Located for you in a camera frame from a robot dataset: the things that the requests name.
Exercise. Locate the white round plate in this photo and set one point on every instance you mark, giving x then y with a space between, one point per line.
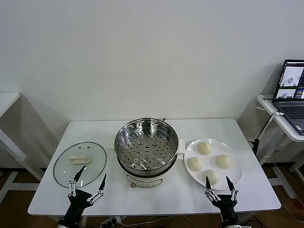
228 147

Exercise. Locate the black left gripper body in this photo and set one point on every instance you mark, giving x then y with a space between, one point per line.
77 202

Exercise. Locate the white power strip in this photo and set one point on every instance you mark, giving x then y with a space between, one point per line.
111 221

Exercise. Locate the stainless steel steamer basket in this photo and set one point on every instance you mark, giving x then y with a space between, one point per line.
146 153

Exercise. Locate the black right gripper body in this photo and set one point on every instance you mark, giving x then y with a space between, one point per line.
226 206

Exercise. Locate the white side table with laptop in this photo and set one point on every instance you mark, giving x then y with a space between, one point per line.
267 102

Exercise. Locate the empty white side table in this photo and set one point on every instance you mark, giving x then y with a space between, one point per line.
7 99

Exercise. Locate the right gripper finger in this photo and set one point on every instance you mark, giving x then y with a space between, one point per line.
230 185
208 184

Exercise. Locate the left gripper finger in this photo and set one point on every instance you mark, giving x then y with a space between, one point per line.
102 184
78 174

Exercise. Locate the white steamed baozi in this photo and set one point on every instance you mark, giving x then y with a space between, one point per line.
224 161
194 164
212 175
204 148

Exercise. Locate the grey open laptop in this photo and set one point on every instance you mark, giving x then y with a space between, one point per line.
292 111

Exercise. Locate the glass pot lid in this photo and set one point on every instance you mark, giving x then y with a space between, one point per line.
95 155

